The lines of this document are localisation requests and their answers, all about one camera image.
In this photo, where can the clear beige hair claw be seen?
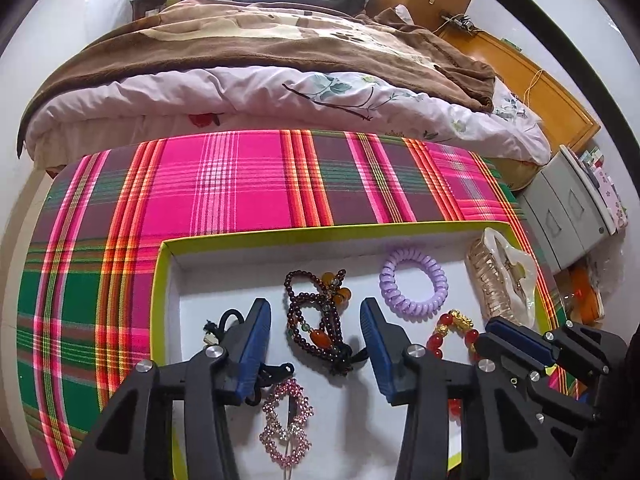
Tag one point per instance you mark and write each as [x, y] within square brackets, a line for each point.
[495, 285]

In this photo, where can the white pillow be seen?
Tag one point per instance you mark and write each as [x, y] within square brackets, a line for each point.
[402, 14]

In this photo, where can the grey drawer cabinet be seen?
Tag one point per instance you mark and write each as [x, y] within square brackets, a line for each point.
[560, 210]

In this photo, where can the yellow bed mattress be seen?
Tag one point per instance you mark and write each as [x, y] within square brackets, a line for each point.
[525, 175]

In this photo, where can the dark wooden desk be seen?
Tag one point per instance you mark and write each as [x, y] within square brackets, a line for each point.
[170, 0]

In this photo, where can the power strip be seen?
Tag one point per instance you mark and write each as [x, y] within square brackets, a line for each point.
[457, 22]

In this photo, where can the floral box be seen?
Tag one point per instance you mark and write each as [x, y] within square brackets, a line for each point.
[612, 195]

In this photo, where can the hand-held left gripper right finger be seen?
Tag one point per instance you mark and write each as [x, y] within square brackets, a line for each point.
[377, 345]

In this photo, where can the wooden bed headboard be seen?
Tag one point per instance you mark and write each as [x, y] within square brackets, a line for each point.
[540, 90]

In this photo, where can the brown fleece blanket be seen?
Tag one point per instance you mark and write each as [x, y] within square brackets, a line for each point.
[200, 45]

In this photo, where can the pink green plaid tablecloth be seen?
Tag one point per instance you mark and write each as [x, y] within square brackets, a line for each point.
[225, 185]

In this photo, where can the pink rhinestone hair clip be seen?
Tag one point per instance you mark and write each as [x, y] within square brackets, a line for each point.
[272, 410]

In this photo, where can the orange plastic bag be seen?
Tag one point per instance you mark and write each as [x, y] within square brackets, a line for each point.
[587, 290]

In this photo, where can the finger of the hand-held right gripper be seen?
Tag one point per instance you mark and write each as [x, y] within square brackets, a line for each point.
[590, 350]
[515, 340]

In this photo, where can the yellow-green shallow cardboard box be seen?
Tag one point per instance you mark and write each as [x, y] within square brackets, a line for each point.
[225, 280]

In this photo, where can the white floral quilt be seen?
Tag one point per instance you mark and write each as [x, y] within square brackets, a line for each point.
[200, 95]

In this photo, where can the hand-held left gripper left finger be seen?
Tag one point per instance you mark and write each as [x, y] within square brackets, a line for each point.
[252, 345]

